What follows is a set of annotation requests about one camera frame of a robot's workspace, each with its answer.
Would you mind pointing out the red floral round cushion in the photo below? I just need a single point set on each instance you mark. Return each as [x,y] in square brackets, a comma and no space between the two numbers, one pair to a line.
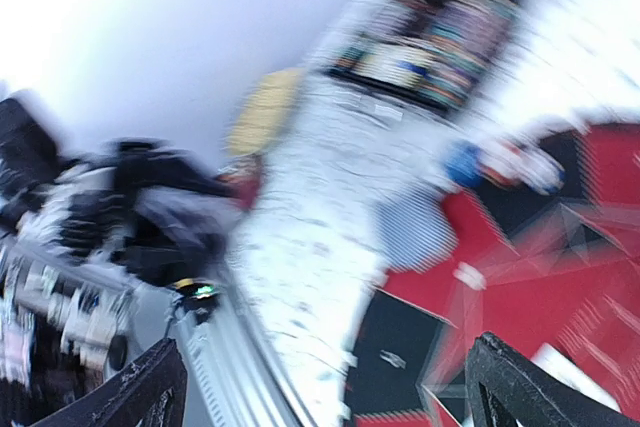
[246,183]

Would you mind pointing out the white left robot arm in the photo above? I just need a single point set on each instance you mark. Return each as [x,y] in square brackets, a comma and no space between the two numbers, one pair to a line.
[142,205]

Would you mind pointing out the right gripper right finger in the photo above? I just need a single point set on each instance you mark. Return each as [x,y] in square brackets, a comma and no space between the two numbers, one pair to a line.
[506,389]

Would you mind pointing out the black poker chip case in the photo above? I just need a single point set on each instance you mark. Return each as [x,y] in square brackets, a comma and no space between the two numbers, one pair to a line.
[431,53]

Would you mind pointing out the blue small blind button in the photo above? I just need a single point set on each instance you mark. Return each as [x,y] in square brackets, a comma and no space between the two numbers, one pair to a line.
[462,165]

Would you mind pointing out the floral white tablecloth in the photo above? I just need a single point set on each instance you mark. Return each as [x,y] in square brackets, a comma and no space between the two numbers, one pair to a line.
[307,257]

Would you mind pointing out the woven bamboo tray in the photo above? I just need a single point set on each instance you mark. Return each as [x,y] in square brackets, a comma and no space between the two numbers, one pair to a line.
[264,113]

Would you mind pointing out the face-down card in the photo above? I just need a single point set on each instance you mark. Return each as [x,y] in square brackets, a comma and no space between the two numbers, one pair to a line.
[413,231]

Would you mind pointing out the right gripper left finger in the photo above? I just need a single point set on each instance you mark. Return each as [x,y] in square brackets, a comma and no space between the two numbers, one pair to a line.
[150,391]

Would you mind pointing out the round red black poker mat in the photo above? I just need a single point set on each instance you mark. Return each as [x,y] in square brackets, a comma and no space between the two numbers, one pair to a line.
[556,277]

